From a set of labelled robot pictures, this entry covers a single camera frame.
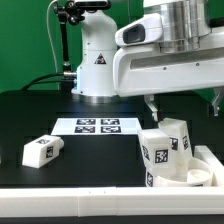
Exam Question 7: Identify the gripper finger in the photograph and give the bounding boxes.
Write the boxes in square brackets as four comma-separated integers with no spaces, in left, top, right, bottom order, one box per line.
[209,87,224,116]

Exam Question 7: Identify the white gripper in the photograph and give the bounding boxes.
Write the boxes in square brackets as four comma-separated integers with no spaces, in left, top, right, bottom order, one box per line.
[113,33,224,123]

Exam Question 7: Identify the white round stool seat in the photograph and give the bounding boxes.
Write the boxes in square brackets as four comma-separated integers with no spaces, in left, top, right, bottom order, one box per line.
[145,158,213,187]

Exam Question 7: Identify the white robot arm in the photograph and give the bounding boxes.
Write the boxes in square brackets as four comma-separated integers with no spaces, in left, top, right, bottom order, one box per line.
[73,0,224,118]

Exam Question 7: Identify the white fiducial marker sheet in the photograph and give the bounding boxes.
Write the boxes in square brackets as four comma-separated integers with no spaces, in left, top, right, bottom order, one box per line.
[51,118,141,136]

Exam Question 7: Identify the white L-shaped obstacle fence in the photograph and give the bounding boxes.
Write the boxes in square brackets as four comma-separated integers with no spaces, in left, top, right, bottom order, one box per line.
[0,146,224,218]

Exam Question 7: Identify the black cable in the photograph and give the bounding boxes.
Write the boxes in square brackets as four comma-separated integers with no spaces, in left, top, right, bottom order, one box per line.
[21,72,78,91]

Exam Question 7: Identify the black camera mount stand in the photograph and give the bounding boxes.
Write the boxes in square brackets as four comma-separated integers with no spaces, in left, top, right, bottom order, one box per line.
[54,0,111,90]

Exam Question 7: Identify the white cable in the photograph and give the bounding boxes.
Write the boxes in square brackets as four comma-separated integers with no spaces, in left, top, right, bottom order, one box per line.
[45,0,60,74]

